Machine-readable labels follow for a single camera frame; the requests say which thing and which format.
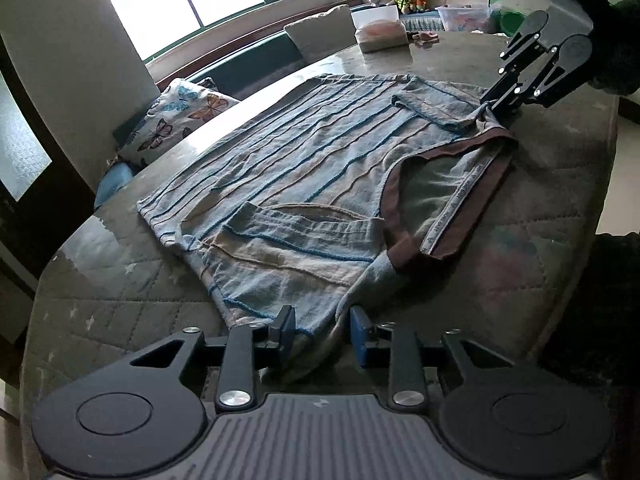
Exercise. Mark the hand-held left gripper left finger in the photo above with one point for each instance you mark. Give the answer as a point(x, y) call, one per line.
point(288, 334)

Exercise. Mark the person's dark clothing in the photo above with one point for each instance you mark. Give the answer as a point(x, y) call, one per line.
point(600, 310)

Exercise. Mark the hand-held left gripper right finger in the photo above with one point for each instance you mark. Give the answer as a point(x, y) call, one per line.
point(359, 337)

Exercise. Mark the green framed window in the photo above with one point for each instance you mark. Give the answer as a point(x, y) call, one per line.
point(150, 0)

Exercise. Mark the clear plastic container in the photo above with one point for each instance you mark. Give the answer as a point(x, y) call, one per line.
point(462, 19)

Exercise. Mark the white open box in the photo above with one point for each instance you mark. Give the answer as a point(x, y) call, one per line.
point(382, 37)

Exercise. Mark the blue striped shirt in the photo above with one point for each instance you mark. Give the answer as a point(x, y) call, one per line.
point(310, 160)

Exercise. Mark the beige cushion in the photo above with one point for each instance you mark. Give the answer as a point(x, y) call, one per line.
point(320, 35)

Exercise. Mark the small pink toy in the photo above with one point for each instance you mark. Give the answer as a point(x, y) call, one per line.
point(426, 39)

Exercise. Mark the green round container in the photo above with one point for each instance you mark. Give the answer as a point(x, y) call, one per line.
point(510, 24)

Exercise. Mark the blue sofa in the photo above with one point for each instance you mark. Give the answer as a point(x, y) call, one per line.
point(260, 65)

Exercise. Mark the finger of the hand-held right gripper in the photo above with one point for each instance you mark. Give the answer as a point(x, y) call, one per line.
point(520, 60)
point(542, 80)

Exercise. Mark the butterfly print pillow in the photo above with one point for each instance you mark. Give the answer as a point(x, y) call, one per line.
point(170, 120)

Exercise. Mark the dark door with frosted glass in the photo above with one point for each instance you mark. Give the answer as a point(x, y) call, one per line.
point(20, 140)

